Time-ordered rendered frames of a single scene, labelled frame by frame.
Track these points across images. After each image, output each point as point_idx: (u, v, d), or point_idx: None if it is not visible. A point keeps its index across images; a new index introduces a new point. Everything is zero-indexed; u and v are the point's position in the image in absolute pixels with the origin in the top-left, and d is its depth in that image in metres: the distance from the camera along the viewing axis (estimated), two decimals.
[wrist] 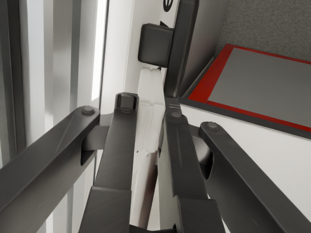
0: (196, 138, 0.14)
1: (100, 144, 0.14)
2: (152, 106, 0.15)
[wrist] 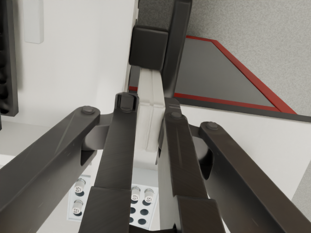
0: (196, 138, 0.14)
1: (100, 144, 0.14)
2: (152, 106, 0.15)
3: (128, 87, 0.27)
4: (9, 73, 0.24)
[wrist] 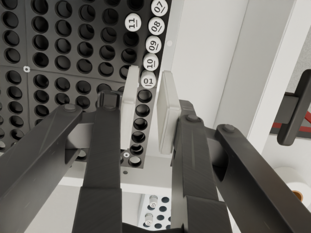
0: (213, 141, 0.14)
1: (83, 143, 0.14)
2: (167, 108, 0.15)
3: None
4: None
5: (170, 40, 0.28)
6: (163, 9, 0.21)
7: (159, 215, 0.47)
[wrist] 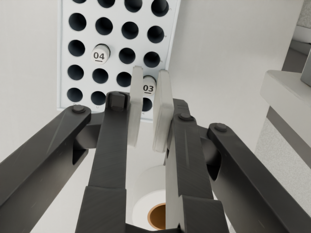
0: (205, 140, 0.14)
1: (91, 144, 0.14)
2: (160, 107, 0.15)
3: None
4: None
5: None
6: None
7: None
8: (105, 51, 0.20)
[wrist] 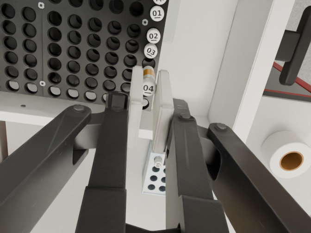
0: (205, 140, 0.14)
1: (91, 144, 0.14)
2: (160, 107, 0.15)
3: None
4: None
5: None
6: None
7: (163, 178, 0.48)
8: (154, 83, 0.21)
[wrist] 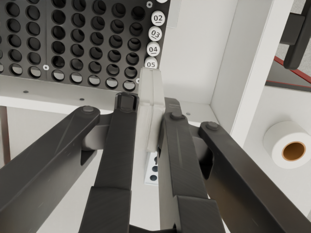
0: (196, 138, 0.14)
1: (100, 144, 0.14)
2: (152, 106, 0.15)
3: None
4: None
5: None
6: None
7: None
8: (157, 44, 0.26)
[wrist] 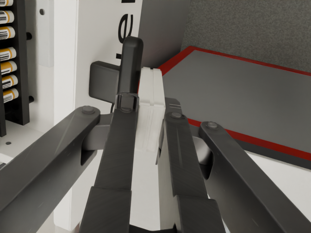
0: (196, 138, 0.14)
1: (100, 144, 0.14)
2: (152, 106, 0.15)
3: None
4: (19, 89, 0.29)
5: (42, 9, 0.27)
6: None
7: None
8: None
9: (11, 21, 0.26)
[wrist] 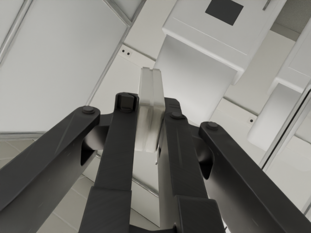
0: (196, 138, 0.14)
1: (100, 144, 0.14)
2: (152, 106, 0.15)
3: None
4: None
5: None
6: None
7: None
8: None
9: None
